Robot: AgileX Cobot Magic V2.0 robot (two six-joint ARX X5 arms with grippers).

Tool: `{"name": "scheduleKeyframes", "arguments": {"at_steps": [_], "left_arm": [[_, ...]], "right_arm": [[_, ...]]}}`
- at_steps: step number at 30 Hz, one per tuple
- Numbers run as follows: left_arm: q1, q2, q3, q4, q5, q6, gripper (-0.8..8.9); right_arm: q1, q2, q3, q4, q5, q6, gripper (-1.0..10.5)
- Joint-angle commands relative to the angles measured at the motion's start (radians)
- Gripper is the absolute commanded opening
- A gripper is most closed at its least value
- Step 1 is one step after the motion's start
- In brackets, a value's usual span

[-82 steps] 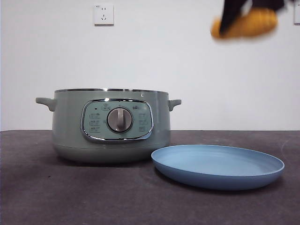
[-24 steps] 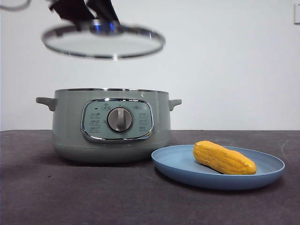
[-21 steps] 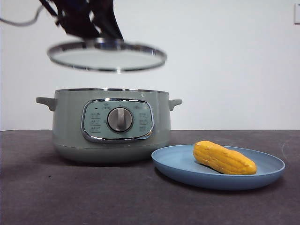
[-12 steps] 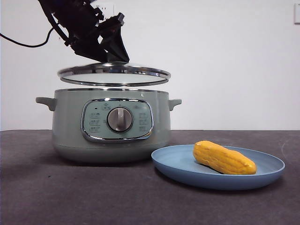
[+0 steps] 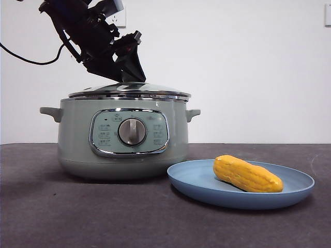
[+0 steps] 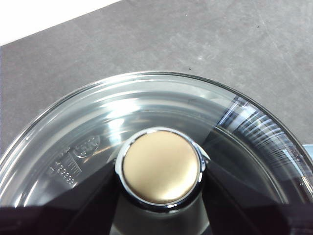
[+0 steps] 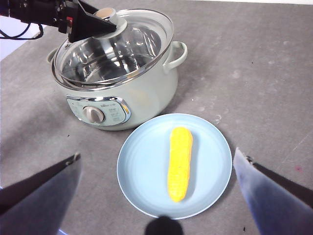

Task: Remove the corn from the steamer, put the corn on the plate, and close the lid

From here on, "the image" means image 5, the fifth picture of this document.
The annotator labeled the white wall socket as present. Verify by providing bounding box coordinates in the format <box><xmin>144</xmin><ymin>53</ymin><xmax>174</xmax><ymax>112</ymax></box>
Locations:
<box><xmin>110</xmin><ymin>5</ymin><xmax>127</xmax><ymax>28</ymax></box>

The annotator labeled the blue round plate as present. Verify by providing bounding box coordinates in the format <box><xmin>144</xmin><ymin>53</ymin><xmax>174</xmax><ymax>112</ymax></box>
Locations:
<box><xmin>167</xmin><ymin>159</ymin><xmax>315</xmax><ymax>210</ymax></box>

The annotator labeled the pale green electric steamer pot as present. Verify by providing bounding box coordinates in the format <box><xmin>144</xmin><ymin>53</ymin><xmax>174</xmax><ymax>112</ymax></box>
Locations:
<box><xmin>40</xmin><ymin>98</ymin><xmax>201</xmax><ymax>181</ymax></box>

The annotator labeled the yellow corn cob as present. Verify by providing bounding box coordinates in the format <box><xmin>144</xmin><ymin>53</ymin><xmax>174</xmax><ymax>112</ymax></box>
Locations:
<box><xmin>213</xmin><ymin>154</ymin><xmax>284</xmax><ymax>193</ymax></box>

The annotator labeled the glass lid with green knob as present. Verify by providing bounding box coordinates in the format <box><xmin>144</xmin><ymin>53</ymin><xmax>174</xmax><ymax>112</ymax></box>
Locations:
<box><xmin>68</xmin><ymin>81</ymin><xmax>191</xmax><ymax>101</ymax></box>

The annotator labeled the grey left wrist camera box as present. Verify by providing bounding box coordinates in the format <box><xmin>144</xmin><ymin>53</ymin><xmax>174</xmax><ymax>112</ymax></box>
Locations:
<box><xmin>97</xmin><ymin>0</ymin><xmax>124</xmax><ymax>16</ymax></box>

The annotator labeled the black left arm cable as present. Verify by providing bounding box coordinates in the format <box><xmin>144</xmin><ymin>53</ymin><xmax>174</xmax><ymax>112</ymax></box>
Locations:
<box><xmin>0</xmin><ymin>42</ymin><xmax>65</xmax><ymax>65</ymax></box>

